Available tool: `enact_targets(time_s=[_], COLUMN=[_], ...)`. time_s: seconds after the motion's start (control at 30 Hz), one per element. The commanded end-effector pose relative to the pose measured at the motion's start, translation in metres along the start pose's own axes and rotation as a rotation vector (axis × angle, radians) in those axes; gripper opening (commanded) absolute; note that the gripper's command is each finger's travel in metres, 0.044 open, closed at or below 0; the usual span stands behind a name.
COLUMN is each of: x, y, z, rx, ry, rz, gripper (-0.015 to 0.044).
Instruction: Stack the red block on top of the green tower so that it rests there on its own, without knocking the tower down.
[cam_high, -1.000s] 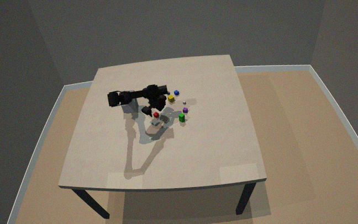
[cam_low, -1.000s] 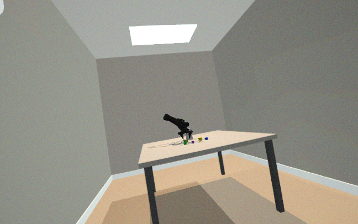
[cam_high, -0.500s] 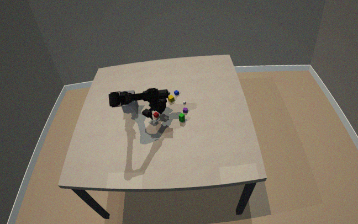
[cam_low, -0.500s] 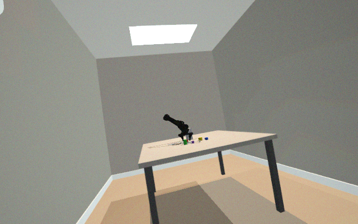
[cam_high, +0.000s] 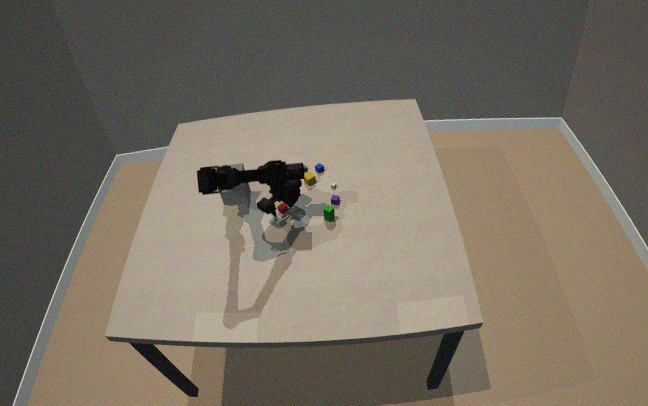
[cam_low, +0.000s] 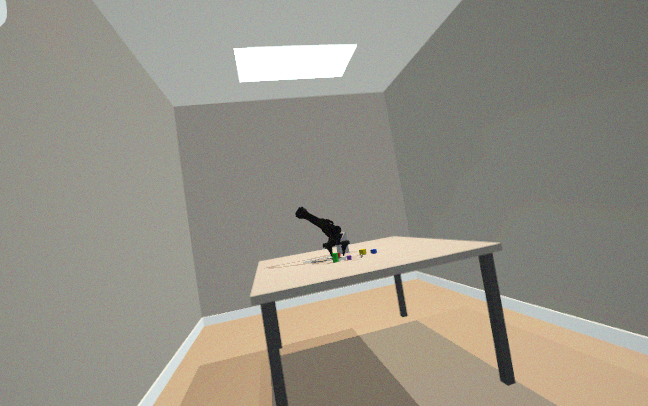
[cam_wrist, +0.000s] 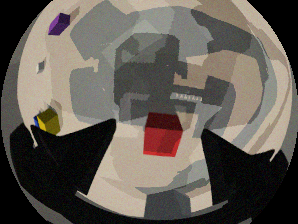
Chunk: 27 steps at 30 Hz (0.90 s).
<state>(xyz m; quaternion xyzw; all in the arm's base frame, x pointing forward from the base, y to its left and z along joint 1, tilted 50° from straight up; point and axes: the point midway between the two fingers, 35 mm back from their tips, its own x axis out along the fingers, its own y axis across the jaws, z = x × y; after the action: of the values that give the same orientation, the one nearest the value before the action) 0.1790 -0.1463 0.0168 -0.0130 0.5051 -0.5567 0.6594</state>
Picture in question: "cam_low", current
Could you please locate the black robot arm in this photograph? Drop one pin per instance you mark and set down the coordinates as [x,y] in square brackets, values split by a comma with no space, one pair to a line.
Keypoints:
[326,225]

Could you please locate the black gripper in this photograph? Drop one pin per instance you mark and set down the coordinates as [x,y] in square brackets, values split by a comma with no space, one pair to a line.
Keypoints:
[343,243]

